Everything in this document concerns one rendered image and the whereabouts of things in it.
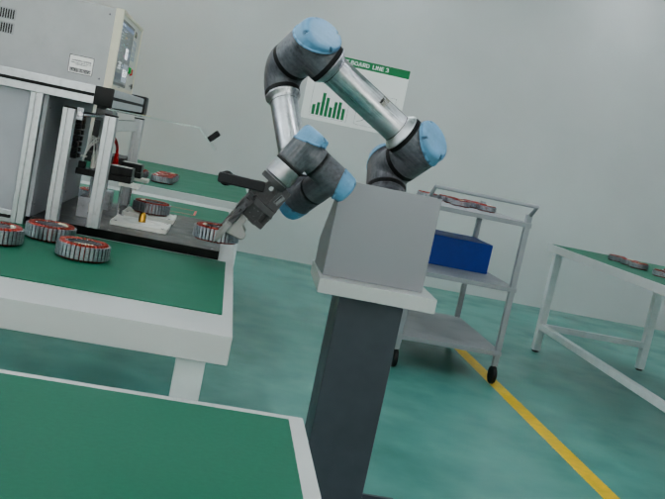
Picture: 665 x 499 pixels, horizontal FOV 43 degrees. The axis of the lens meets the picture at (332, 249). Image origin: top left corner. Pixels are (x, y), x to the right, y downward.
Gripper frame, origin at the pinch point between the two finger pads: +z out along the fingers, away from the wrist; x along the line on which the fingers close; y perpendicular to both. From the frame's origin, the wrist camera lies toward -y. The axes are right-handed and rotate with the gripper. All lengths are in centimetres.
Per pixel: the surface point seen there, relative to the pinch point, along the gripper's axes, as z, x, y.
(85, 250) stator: 16.3, -30.4, -19.0
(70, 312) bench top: 16, -70, -12
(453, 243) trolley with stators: -55, 273, 120
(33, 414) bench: 12, -119, -8
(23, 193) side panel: 23.7, 5.2, -40.9
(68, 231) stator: 19.6, -11.9, -25.6
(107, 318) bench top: 13, -70, -7
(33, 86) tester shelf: 2, 5, -55
